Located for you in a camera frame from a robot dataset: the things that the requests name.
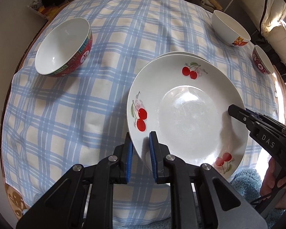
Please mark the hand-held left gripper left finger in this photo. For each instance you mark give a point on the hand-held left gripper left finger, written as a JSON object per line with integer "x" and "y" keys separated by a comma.
{"x": 129, "y": 162}

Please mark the large white cartoon print bowl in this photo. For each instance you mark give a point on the large white cartoon print bowl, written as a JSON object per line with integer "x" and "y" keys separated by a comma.
{"x": 226, "y": 26}

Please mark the large cherry print plate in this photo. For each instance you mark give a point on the large cherry print plate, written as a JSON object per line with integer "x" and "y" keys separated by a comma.
{"x": 176, "y": 53}

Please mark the blue plaid cloth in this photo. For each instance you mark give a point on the blue plaid cloth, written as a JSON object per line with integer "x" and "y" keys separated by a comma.
{"x": 85, "y": 100}

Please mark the light blue fleecy towel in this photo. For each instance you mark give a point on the light blue fleecy towel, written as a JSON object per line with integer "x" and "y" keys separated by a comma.
{"x": 247, "y": 183}

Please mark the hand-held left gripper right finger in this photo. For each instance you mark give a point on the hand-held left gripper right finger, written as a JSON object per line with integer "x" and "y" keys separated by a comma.
{"x": 153, "y": 157}

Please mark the small red bowl with label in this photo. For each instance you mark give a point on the small red bowl with label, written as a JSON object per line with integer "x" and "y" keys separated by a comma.
{"x": 262, "y": 59}

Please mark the small red patterned bowl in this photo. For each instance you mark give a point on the small red patterned bowl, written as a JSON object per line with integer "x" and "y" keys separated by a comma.
{"x": 62, "y": 45}

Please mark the box of toys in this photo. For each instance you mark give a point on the box of toys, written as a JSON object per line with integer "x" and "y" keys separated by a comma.
{"x": 41, "y": 7}

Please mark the person's right hand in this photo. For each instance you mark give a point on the person's right hand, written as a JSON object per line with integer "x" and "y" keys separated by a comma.
{"x": 267, "y": 183}

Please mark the cream padded coat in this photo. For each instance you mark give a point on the cream padded coat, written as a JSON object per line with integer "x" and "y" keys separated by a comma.
{"x": 283, "y": 43}

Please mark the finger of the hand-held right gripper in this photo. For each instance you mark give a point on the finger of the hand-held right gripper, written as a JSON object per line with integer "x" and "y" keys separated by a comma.
{"x": 238, "y": 114}
{"x": 253, "y": 113}

